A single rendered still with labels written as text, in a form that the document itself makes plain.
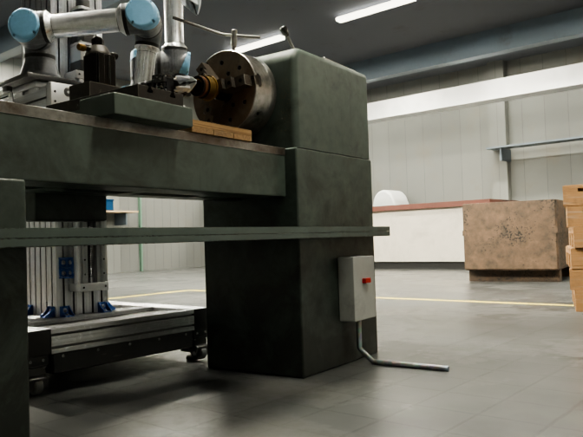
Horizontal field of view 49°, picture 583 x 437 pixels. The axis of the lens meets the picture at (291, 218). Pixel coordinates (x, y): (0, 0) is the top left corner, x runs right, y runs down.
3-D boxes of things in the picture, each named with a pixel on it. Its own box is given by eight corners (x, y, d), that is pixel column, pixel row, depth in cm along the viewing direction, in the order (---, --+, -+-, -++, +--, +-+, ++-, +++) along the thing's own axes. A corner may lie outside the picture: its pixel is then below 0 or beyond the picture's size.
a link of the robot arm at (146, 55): (138, 17, 259) (125, 137, 257) (134, 7, 248) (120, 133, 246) (167, 21, 260) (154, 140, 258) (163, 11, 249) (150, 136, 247)
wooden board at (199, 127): (178, 152, 246) (177, 141, 246) (252, 141, 225) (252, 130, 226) (115, 144, 221) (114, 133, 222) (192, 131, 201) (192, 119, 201)
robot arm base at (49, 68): (11, 81, 249) (11, 56, 250) (48, 88, 261) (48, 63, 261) (31, 75, 240) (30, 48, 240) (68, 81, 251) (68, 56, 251)
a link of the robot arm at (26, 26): (20, 52, 244) (164, 38, 249) (5, 40, 229) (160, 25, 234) (16, 22, 244) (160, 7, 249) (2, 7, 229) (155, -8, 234)
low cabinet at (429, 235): (554, 260, 1103) (552, 203, 1107) (492, 270, 900) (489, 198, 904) (441, 261, 1241) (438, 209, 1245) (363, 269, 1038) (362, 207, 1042)
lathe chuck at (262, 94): (206, 136, 259) (210, 57, 258) (268, 136, 241) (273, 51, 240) (190, 133, 251) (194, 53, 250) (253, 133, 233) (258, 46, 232)
